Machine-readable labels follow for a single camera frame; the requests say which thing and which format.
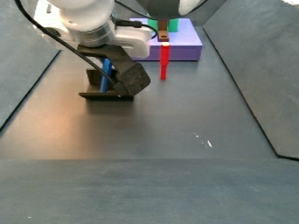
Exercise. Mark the green block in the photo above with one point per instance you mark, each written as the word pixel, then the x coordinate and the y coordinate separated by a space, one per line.
pixel 174 25
pixel 153 23

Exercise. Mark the red peg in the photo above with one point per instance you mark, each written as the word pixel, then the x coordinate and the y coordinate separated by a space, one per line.
pixel 165 59

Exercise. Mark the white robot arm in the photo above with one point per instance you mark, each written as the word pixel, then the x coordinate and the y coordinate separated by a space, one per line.
pixel 89 22

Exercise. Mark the brown L-shaped block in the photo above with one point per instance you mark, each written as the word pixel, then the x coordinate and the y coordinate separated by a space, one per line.
pixel 163 31

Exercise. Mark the left green block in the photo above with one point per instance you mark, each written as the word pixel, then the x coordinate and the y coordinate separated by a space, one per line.
pixel 153 23

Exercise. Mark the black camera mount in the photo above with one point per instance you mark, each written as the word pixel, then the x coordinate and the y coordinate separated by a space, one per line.
pixel 129 73

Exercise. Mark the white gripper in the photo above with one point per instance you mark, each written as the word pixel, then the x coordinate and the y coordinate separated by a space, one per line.
pixel 134 39

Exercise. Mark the right green block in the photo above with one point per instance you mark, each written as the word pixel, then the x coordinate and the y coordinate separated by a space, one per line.
pixel 174 25

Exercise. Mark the purple base block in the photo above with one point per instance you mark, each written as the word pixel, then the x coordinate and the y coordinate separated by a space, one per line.
pixel 186 44

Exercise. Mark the blue peg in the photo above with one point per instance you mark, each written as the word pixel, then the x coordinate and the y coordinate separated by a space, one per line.
pixel 107 69

